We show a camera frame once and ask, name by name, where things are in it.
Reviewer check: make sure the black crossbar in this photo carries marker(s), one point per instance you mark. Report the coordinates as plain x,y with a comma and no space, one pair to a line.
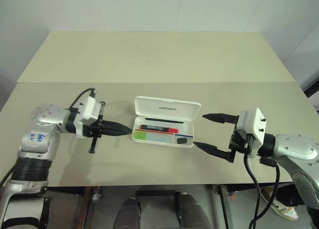
157,193

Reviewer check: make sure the rusty brown table leg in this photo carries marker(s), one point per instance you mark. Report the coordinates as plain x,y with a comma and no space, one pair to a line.
86,204

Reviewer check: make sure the red capped black marker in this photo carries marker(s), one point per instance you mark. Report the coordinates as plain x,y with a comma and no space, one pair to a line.
155,127

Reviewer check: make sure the black frame piece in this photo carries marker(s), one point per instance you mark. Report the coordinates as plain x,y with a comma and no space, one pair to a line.
312,89

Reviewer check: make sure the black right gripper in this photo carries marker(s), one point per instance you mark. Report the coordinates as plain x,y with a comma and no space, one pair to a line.
239,144

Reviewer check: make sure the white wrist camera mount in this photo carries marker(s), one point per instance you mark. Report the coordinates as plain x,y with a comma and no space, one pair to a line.
254,124
88,109

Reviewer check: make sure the small black block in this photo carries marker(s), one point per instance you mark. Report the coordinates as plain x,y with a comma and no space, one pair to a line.
182,140

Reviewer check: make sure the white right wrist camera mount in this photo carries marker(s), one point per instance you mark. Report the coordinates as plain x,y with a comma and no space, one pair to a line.
254,124

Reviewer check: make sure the white plastic pencil case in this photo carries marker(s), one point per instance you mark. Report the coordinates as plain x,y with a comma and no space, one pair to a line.
149,106

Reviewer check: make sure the black metal table frame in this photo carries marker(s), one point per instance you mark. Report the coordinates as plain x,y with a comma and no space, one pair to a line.
223,206

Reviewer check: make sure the white sneaker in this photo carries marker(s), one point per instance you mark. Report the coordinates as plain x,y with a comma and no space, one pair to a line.
284,210

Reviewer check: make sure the dark rounded shape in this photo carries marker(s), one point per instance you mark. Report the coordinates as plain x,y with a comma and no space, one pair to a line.
194,211
129,214

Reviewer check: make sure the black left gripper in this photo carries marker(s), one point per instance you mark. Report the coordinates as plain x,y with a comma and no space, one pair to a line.
91,130

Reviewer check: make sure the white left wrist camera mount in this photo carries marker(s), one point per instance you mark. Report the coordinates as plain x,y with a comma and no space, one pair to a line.
88,109

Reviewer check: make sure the green marker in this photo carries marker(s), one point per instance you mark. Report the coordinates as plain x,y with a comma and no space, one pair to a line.
140,135

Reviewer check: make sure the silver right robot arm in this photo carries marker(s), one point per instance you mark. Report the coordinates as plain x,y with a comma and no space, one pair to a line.
294,149

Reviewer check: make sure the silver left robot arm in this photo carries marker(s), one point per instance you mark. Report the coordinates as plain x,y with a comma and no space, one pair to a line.
42,144

